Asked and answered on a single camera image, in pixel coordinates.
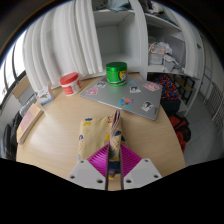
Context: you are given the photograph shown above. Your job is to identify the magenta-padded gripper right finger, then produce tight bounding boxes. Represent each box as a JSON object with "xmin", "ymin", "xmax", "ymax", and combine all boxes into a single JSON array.
[{"xmin": 119, "ymin": 143, "xmax": 164, "ymax": 191}]

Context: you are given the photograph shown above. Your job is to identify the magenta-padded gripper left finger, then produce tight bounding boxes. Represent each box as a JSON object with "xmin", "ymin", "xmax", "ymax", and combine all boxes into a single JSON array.
[{"xmin": 66, "ymin": 143, "xmax": 111, "ymax": 191}]

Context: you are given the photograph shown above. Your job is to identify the red and black backpack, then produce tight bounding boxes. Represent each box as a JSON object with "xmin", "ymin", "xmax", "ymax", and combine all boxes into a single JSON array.
[{"xmin": 169, "ymin": 114, "xmax": 193, "ymax": 154}]

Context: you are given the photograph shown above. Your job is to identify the grey laptop with stickers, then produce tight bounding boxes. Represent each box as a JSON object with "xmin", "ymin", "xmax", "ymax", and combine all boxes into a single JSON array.
[{"xmin": 79, "ymin": 76, "xmax": 164, "ymax": 121}]

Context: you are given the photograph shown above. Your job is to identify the small white printed card box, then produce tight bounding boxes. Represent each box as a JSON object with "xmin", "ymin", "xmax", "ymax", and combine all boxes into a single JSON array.
[{"xmin": 35, "ymin": 84, "xmax": 56, "ymax": 106}]

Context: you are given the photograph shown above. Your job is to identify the white jar with red lid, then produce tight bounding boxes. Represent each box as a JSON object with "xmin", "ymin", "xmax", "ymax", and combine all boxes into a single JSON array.
[{"xmin": 59, "ymin": 72, "xmax": 84, "ymax": 97}]

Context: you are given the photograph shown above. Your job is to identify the grey ribbed radiator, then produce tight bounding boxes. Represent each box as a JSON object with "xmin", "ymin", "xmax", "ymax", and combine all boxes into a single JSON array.
[{"xmin": 19, "ymin": 94, "xmax": 38, "ymax": 117}]

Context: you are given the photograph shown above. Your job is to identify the colourful patterned bag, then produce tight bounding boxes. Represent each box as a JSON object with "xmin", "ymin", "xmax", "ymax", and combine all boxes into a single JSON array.
[{"xmin": 153, "ymin": 73, "xmax": 183, "ymax": 101}]

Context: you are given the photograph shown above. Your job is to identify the green round tin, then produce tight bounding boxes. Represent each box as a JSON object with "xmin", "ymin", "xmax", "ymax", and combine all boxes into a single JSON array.
[{"xmin": 105, "ymin": 61, "xmax": 129, "ymax": 88}]

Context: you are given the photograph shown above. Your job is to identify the brown cardboard box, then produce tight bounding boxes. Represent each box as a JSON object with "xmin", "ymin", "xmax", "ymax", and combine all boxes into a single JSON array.
[{"xmin": 12, "ymin": 75, "xmax": 33, "ymax": 100}]

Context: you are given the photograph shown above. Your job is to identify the black-framed window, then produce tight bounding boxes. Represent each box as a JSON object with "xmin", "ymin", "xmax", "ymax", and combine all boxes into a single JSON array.
[{"xmin": 0, "ymin": 31, "xmax": 28, "ymax": 99}]

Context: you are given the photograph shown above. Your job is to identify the white pleated curtain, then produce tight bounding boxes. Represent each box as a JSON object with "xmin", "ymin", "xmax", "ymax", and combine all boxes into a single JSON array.
[{"xmin": 22, "ymin": 0, "xmax": 105, "ymax": 94}]

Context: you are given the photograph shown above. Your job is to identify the white shelf unit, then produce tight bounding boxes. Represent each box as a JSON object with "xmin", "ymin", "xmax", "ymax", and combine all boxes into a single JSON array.
[{"xmin": 92, "ymin": 0, "xmax": 206, "ymax": 118}]

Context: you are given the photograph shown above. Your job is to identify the white wall radiator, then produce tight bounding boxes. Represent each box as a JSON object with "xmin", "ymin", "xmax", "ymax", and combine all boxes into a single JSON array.
[{"xmin": 202, "ymin": 89, "xmax": 224, "ymax": 135}]

